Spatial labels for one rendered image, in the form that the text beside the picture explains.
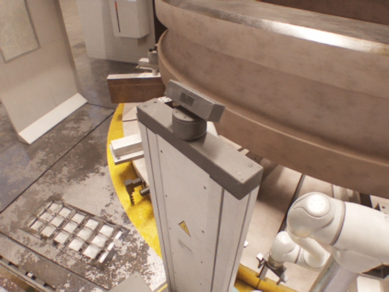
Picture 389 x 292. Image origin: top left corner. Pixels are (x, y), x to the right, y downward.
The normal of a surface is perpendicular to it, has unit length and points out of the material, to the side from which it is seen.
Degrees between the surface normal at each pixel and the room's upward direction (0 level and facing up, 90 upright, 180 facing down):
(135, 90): 90
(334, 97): 90
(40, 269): 0
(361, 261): 86
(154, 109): 0
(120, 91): 90
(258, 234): 0
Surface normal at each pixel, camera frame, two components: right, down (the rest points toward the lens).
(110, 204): 0.00, -0.78
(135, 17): -0.36, 0.58
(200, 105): -0.66, -0.01
